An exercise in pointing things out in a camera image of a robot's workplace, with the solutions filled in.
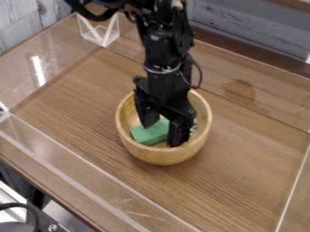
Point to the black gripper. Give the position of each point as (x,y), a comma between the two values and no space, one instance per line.
(161,96)

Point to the green rectangular block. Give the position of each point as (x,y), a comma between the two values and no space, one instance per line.
(154,134)

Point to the brown wooden bowl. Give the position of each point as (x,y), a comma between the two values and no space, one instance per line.
(160,154)

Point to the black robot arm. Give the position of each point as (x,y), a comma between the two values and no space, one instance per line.
(168,37)

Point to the black equipment base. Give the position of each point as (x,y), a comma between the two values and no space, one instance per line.
(46,223)

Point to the clear acrylic tray wall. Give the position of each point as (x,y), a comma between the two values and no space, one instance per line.
(62,85)

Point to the clear acrylic corner bracket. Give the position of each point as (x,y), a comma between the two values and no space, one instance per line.
(101,35)

